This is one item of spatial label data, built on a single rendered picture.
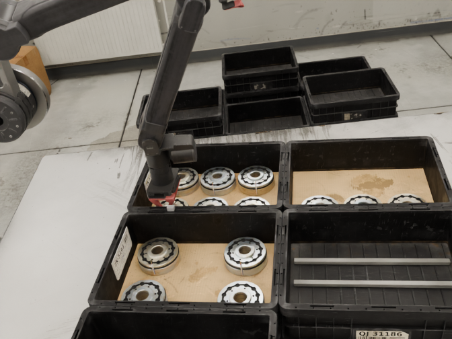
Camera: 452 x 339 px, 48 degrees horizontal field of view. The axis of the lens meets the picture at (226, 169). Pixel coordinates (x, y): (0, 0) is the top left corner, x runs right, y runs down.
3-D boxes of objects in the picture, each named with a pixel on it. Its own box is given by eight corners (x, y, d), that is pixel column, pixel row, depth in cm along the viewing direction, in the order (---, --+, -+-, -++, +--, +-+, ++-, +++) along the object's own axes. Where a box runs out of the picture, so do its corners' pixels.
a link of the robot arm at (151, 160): (144, 138, 129) (141, 151, 124) (171, 135, 129) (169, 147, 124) (149, 160, 133) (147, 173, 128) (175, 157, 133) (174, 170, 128)
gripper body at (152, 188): (180, 173, 138) (175, 151, 133) (171, 197, 130) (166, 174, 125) (157, 173, 139) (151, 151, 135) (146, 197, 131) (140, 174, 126)
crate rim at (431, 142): (283, 215, 125) (282, 208, 123) (286, 147, 149) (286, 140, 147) (457, 214, 118) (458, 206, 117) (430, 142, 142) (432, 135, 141)
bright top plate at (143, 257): (133, 268, 123) (132, 266, 123) (143, 239, 132) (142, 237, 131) (173, 268, 122) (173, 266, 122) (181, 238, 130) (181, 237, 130)
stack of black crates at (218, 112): (155, 200, 260) (134, 124, 234) (160, 166, 284) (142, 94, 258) (233, 192, 258) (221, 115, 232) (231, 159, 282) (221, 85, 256)
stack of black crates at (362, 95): (313, 184, 255) (311, 105, 229) (305, 151, 280) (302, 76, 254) (393, 175, 253) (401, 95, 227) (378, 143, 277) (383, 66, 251)
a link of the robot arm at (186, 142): (142, 115, 125) (140, 140, 119) (189, 110, 124) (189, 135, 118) (153, 148, 134) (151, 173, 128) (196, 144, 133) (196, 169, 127)
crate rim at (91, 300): (87, 312, 108) (84, 305, 106) (126, 217, 131) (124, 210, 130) (278, 317, 101) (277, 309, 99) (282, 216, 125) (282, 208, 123)
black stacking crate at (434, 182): (286, 243, 130) (283, 209, 124) (288, 173, 154) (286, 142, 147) (450, 243, 124) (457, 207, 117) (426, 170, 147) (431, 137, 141)
